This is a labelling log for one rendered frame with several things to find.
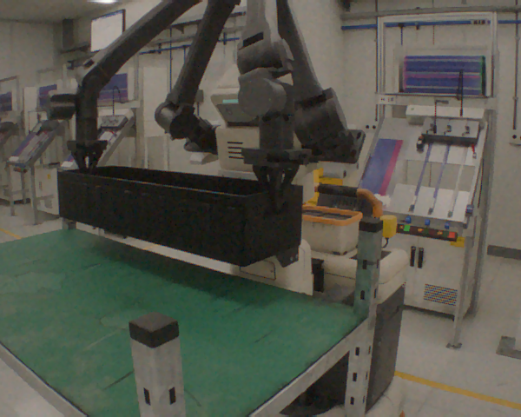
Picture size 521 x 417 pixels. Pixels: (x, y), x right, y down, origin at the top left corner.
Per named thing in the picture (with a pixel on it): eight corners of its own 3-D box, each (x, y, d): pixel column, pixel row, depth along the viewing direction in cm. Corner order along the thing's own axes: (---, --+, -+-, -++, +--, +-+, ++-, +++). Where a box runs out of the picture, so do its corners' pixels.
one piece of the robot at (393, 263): (277, 366, 196) (280, 176, 178) (393, 404, 164) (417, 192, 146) (228, 401, 169) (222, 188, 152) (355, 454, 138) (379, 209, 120)
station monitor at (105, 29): (122, 49, 422) (122, 8, 414) (90, 56, 456) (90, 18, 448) (133, 49, 433) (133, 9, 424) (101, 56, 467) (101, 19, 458)
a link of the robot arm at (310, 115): (339, 118, 104) (319, 125, 106) (323, 89, 96) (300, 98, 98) (346, 148, 99) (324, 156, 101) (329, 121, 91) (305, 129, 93)
